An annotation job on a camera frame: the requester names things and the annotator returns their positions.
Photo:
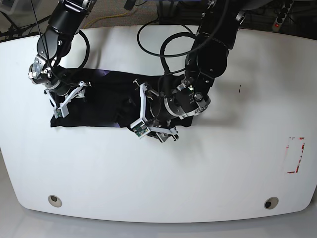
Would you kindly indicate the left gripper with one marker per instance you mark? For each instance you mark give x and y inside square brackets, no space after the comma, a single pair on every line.
[189,98]

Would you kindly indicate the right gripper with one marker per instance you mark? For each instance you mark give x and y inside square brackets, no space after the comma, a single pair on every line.
[41,73]

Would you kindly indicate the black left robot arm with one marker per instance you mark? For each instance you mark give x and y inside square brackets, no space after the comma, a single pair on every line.
[215,37]

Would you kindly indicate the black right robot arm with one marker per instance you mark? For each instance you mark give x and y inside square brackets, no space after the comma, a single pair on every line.
[55,43]

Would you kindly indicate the red tape rectangle marking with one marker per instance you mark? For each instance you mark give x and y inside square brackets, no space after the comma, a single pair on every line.
[293,154]

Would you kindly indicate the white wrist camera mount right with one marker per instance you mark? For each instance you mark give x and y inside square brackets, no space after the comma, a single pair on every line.
[60,110]

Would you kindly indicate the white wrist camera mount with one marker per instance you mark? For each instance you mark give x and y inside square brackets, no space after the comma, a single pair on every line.
[150,127]
[60,110]

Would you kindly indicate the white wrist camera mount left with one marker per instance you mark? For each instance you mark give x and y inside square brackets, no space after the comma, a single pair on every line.
[150,127]

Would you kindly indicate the power strip with red switch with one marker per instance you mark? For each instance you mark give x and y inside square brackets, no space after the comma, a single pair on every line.
[281,16]

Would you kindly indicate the left table cable grommet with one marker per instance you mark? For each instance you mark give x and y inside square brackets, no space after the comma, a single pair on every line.
[55,201]

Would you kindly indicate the table cable grommet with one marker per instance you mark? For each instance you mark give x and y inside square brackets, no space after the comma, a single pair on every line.
[271,203]
[55,201]

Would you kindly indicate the right table cable grommet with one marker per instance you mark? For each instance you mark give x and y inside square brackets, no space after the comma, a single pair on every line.
[271,203]

